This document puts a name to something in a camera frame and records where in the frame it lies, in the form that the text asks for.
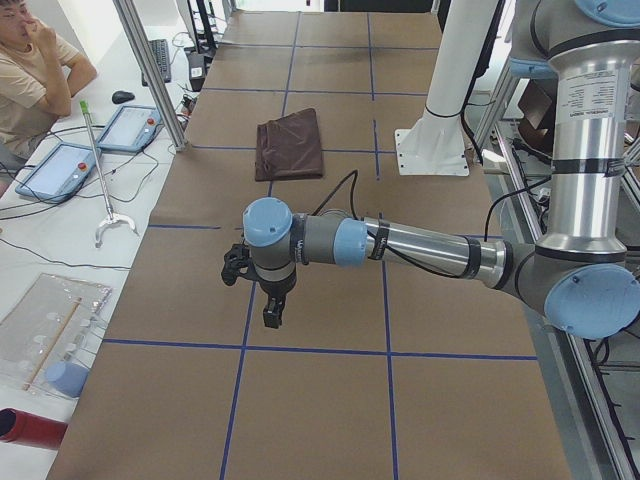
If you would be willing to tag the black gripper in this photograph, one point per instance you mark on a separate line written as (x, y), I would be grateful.
(274, 290)

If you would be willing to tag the brown t-shirt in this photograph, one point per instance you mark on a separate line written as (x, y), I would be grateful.
(289, 148)

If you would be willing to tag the long metal grabber tool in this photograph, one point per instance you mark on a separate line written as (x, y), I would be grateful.
(112, 218)

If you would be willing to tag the wooden stick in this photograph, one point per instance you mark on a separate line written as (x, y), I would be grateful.
(51, 344)

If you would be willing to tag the blue plastic cap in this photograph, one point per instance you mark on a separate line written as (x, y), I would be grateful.
(67, 377)

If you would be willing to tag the clear plastic bag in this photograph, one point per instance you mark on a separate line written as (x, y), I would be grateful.
(29, 326)

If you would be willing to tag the far blue teach pendant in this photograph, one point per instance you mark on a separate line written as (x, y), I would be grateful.
(130, 129)

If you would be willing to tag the blue teach pendant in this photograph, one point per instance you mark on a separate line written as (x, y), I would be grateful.
(130, 129)
(60, 174)

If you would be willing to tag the near blue teach pendant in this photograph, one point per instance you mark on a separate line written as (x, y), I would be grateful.
(60, 174)

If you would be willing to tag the black computer mouse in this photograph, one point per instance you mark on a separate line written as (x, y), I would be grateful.
(120, 97)

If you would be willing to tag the red cylinder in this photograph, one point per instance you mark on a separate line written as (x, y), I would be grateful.
(27, 429)

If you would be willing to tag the black keyboard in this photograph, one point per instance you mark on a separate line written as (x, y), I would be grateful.
(160, 52)

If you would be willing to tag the seated person beige shirt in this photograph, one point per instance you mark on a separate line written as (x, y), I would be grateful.
(40, 74)

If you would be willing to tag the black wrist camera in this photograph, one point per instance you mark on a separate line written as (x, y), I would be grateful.
(238, 264)

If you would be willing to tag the aluminium frame post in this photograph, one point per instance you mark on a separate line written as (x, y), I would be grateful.
(138, 41)

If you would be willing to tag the aluminium frame rail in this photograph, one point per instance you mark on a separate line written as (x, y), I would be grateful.
(593, 385)

